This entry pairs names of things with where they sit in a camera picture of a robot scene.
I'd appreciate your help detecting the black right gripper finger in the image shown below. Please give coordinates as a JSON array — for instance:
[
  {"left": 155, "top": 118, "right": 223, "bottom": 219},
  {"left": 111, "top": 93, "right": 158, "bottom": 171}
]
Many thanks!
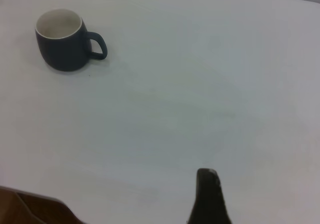
[{"left": 186, "top": 168, "right": 234, "bottom": 224}]

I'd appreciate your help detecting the dark grey ceramic mug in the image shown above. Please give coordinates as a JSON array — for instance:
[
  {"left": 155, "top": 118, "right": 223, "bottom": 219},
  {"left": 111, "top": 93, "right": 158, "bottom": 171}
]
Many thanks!
[{"left": 34, "top": 8, "right": 109, "bottom": 73}]

